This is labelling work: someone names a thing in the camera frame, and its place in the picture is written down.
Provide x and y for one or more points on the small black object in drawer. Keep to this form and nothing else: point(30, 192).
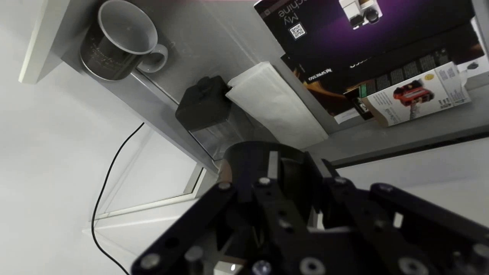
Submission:
point(203, 104)

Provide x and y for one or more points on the white cup in drawer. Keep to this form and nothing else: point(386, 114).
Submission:
point(122, 38)

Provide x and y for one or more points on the white folded paper in drawer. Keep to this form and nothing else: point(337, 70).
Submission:
point(263, 93)

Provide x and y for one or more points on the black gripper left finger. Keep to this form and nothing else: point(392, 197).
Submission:
point(226, 224)

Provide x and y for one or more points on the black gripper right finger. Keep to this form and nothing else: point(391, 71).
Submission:
point(406, 233)

